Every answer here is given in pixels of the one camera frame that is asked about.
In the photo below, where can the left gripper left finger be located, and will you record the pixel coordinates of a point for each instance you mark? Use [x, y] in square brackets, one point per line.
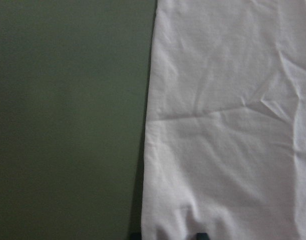
[135, 236]

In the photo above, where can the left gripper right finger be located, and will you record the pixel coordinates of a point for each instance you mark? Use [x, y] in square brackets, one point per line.
[201, 236]

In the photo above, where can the pink Snoopy t-shirt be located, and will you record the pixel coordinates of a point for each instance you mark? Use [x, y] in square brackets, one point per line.
[225, 137]

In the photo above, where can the brown paper table cover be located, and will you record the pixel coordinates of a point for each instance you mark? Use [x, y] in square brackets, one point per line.
[73, 95]

